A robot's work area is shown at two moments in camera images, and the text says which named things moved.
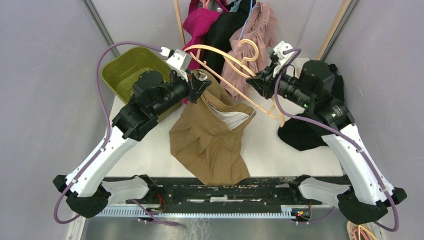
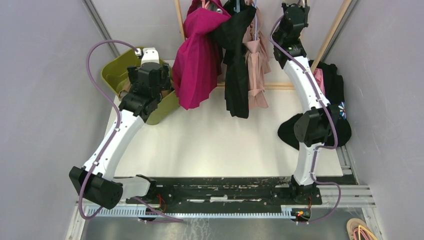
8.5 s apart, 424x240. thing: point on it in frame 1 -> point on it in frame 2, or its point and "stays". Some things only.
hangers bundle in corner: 359,232 stays
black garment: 219,34 -> 230,42
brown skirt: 207,135 -> 124,91
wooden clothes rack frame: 342,9 stays
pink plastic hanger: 204,6 stays
